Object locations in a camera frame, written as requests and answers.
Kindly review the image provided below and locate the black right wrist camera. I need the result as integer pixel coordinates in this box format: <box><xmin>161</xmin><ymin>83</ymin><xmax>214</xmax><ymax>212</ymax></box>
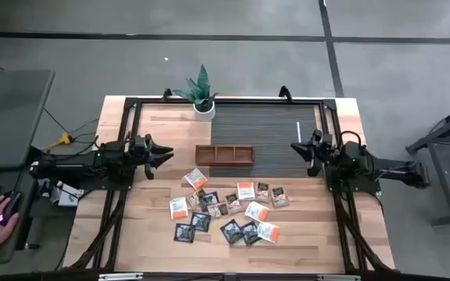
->
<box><xmin>308</xmin><ymin>155</ymin><xmax>323</xmax><ymax>178</ymax></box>

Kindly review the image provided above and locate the silver metal bracket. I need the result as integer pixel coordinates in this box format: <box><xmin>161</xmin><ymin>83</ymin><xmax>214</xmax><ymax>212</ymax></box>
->
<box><xmin>317</xmin><ymin>274</ymin><xmax>362</xmax><ymax>281</ymax></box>
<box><xmin>98</xmin><ymin>272</ymin><xmax>144</xmax><ymax>281</ymax></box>

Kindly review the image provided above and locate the black computer mouse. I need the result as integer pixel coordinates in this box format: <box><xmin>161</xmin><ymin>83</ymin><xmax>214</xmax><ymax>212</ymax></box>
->
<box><xmin>0</xmin><ymin>190</ymin><xmax>23</xmax><ymax>227</ymax></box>

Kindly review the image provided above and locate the white cardboard box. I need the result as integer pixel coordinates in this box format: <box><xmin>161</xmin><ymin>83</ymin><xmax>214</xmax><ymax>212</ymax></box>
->
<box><xmin>51</xmin><ymin>180</ymin><xmax>84</xmax><ymax>208</ymax></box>

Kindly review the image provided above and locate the dark grey keyboard shelf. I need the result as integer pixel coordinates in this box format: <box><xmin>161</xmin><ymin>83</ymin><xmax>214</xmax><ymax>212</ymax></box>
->
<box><xmin>0</xmin><ymin>165</ymin><xmax>41</xmax><ymax>265</ymax></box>

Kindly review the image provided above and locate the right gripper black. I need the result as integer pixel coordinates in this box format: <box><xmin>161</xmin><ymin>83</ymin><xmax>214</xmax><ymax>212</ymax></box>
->
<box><xmin>290</xmin><ymin>130</ymin><xmax>334</xmax><ymax>165</ymax></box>

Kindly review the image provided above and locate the black floor cable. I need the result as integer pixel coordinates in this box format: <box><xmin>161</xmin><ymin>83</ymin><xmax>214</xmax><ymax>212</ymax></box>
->
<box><xmin>43</xmin><ymin>107</ymin><xmax>101</xmax><ymax>136</ymax></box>

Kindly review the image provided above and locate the purple tea packet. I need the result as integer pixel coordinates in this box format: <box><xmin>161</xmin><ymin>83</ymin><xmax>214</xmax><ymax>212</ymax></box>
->
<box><xmin>198</xmin><ymin>190</ymin><xmax>220</xmax><ymax>213</ymax></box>
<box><xmin>173</xmin><ymin>222</ymin><xmax>197</xmax><ymax>244</ymax></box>
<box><xmin>190</xmin><ymin>212</ymin><xmax>213</xmax><ymax>233</ymax></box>
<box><xmin>239</xmin><ymin>220</ymin><xmax>263</xmax><ymax>247</ymax></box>
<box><xmin>220</xmin><ymin>219</ymin><xmax>244</xmax><ymax>246</ymax></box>

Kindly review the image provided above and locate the brown tea packet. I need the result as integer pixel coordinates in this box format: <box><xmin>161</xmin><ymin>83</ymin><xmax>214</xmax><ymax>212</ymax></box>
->
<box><xmin>207</xmin><ymin>202</ymin><xmax>230</xmax><ymax>219</ymax></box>
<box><xmin>255</xmin><ymin>181</ymin><xmax>272</xmax><ymax>203</ymax></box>
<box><xmin>186</xmin><ymin>188</ymin><xmax>206</xmax><ymax>212</ymax></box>
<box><xmin>270</xmin><ymin>186</ymin><xmax>291</xmax><ymax>208</ymax></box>
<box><xmin>224</xmin><ymin>192</ymin><xmax>245</xmax><ymax>215</ymax></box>

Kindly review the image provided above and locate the black aluminium table frame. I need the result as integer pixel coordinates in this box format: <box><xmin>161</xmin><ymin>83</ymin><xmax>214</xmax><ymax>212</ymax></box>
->
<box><xmin>62</xmin><ymin>96</ymin><xmax>397</xmax><ymax>274</ymax></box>

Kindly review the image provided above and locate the wooden three-compartment tray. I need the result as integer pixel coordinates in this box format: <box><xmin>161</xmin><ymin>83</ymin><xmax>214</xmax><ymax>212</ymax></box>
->
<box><xmin>195</xmin><ymin>144</ymin><xmax>256</xmax><ymax>168</ymax></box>

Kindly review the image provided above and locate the grey desk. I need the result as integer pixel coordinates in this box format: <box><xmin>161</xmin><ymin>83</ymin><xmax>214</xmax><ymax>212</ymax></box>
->
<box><xmin>0</xmin><ymin>69</ymin><xmax>56</xmax><ymax>169</ymax></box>

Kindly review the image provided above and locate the dark ribbed mat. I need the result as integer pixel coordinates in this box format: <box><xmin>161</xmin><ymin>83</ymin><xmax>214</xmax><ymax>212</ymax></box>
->
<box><xmin>209</xmin><ymin>101</ymin><xmax>326</xmax><ymax>179</ymax></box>

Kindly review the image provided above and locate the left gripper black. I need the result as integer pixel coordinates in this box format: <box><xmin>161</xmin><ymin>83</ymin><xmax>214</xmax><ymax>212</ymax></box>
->
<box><xmin>130</xmin><ymin>134</ymin><xmax>175</xmax><ymax>169</ymax></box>

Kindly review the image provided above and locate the snake plant in white pot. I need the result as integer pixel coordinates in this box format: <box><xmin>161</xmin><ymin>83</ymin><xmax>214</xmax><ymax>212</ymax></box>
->
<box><xmin>172</xmin><ymin>63</ymin><xmax>220</xmax><ymax>122</ymax></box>

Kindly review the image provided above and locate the yellow extension cord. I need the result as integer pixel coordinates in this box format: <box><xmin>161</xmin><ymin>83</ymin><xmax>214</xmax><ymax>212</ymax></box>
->
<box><xmin>41</xmin><ymin>131</ymin><xmax>74</xmax><ymax>151</ymax></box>

